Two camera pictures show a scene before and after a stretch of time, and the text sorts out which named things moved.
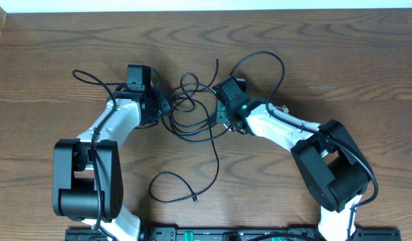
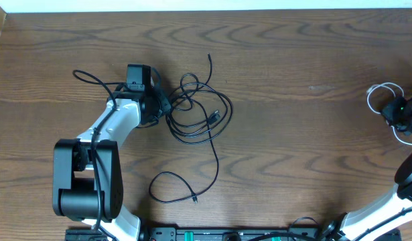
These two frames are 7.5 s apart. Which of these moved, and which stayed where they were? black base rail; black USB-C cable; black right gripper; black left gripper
Moved: black right gripper; black USB-C cable
Stayed: black base rail; black left gripper
